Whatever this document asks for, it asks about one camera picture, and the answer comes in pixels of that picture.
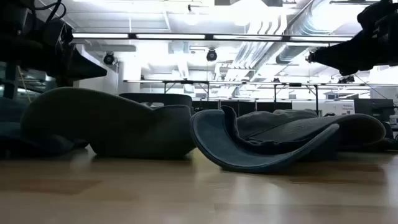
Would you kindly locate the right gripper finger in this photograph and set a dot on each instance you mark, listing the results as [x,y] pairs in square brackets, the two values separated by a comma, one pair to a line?
[348,56]

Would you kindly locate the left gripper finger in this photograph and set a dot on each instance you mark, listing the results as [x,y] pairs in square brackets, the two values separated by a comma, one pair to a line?
[84,67]

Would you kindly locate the dark blue denim cap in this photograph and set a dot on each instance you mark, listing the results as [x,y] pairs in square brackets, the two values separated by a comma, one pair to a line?
[12,124]
[224,152]

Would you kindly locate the black hanging spotlight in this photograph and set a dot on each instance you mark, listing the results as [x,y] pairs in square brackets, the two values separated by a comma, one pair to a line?
[109,58]
[211,55]
[309,57]
[346,80]

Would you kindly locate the dark background monitor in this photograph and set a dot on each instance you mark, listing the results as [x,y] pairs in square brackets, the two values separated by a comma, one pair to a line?
[373,109]

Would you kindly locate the long LED light bar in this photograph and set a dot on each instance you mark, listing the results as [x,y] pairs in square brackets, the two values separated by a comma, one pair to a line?
[171,36]

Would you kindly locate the dark low cabinet row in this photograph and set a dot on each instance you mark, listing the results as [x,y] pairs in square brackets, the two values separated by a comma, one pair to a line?
[248,105]

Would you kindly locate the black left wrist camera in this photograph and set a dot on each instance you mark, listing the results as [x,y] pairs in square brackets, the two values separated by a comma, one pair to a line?
[57,31]

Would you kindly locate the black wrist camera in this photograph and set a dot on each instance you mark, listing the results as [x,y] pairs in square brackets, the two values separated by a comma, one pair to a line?
[376,12]
[57,31]

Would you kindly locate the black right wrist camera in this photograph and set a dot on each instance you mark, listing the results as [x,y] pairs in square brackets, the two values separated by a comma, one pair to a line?
[376,12]

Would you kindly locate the grey ceiling ventilation duct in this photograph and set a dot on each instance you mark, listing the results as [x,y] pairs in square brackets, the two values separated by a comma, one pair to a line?
[292,53]

